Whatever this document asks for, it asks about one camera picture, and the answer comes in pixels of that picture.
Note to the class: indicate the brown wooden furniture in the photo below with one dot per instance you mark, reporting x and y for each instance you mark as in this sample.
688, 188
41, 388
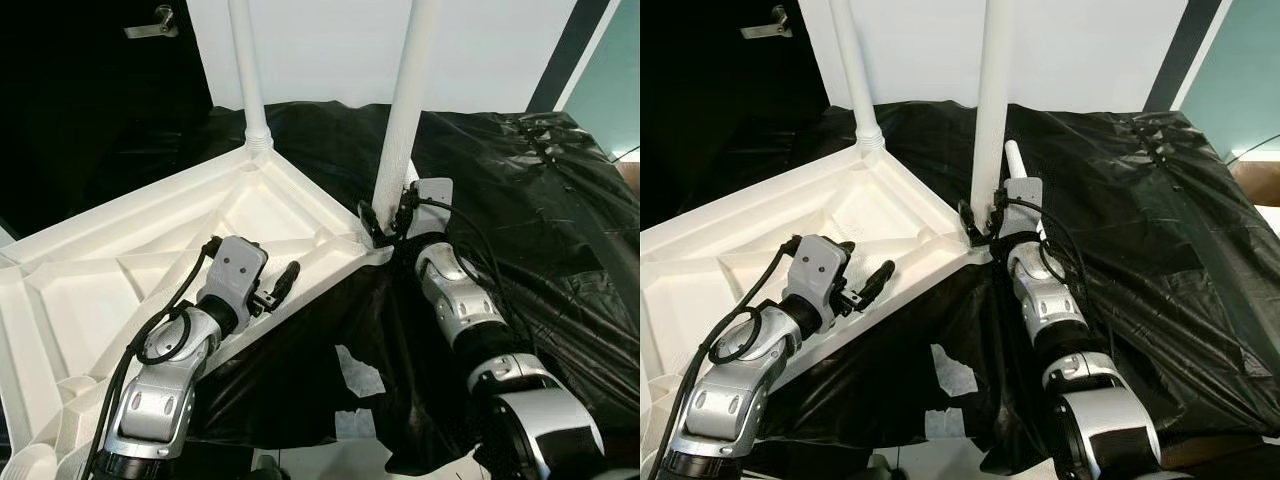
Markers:
1260, 180

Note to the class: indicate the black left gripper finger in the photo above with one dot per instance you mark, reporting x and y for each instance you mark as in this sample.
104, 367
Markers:
288, 278
880, 278

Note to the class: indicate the torn white tape patch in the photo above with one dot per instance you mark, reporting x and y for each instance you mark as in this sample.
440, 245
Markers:
358, 375
953, 372

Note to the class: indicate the black plastic cover sheet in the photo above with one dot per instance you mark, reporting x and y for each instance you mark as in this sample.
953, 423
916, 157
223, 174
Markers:
560, 250
1180, 250

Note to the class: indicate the black vertical frame post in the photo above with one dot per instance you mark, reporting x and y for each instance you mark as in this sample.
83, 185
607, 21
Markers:
1185, 50
570, 50

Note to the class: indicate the teal glass partition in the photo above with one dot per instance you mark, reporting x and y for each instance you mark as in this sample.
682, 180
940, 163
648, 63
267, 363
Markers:
615, 80
1240, 70

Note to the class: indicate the small white tape strip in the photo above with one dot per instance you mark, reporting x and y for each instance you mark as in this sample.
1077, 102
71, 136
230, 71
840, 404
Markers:
947, 425
355, 425

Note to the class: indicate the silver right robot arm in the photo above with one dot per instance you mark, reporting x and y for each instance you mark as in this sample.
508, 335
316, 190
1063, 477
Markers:
1045, 300
460, 300

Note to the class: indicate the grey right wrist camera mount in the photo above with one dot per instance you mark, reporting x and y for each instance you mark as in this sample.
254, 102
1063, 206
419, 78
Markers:
1022, 205
432, 205

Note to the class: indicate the black door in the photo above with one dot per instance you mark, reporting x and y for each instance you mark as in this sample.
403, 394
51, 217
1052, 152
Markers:
710, 100
80, 100

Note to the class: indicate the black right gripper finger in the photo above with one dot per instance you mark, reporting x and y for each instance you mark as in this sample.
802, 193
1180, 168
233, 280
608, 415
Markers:
369, 224
970, 224

